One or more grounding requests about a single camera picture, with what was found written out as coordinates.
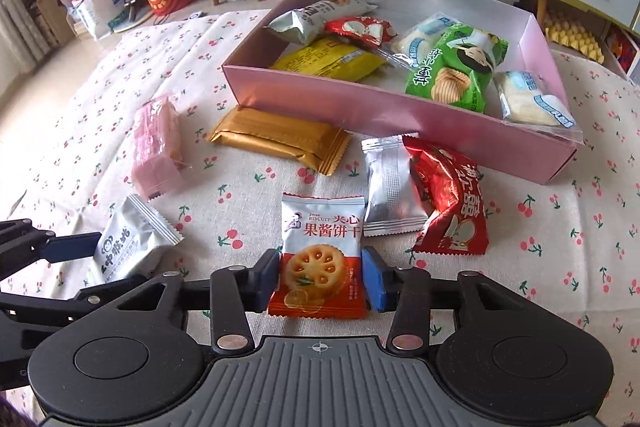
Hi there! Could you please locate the red white snack packet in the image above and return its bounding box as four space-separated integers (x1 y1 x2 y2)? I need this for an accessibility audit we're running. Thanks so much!
402 134 488 255

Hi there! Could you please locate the white blue bread packet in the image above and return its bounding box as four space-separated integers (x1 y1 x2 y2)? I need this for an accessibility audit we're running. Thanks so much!
390 12 451 68
492 69 583 142

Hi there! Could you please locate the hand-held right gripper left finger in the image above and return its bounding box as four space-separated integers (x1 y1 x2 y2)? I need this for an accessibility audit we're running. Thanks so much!
102 248 280 354

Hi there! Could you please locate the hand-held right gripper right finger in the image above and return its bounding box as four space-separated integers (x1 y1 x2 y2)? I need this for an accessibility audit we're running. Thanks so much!
362 246 533 354

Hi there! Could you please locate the silver snack packet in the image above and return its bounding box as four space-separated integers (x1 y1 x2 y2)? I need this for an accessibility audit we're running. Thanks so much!
361 137 430 238

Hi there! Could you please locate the gold snack packet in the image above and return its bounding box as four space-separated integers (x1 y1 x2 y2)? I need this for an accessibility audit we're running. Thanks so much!
207 105 353 176

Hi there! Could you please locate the orange white biscuit packet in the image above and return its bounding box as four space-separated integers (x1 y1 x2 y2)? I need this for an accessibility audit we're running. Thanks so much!
267 193 368 319

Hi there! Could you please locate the green chips bag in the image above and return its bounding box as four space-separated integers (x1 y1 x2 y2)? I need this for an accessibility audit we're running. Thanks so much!
405 24 510 115

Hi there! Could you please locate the white paper bag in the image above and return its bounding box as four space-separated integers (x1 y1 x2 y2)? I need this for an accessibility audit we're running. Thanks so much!
70 0 132 38

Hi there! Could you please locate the cherry print cloth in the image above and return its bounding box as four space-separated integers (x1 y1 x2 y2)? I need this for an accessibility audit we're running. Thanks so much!
0 9 640 427

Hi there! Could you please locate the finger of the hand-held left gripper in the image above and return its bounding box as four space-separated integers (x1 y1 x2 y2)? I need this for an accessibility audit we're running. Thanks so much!
0 274 153 323
0 219 101 282

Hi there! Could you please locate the pink snack packet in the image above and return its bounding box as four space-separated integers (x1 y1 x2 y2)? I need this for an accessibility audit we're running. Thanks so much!
131 97 191 202

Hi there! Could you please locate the yellow snack packet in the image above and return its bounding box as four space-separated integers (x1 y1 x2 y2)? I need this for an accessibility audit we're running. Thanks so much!
270 36 388 82

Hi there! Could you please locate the pink cardboard box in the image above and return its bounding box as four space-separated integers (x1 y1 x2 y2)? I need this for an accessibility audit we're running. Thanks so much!
221 0 585 185

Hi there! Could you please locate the yellow egg tray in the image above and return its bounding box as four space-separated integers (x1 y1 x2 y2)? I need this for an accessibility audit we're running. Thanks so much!
542 14 608 60

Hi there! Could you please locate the white cookie packet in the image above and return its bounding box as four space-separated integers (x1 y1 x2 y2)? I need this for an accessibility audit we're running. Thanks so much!
268 0 377 46

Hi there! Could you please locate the red foil snack packet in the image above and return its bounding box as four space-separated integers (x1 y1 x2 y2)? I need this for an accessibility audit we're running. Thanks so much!
323 16 393 50

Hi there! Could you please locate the small white snack packet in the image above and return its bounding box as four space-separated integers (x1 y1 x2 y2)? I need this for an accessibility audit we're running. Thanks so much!
89 194 185 285

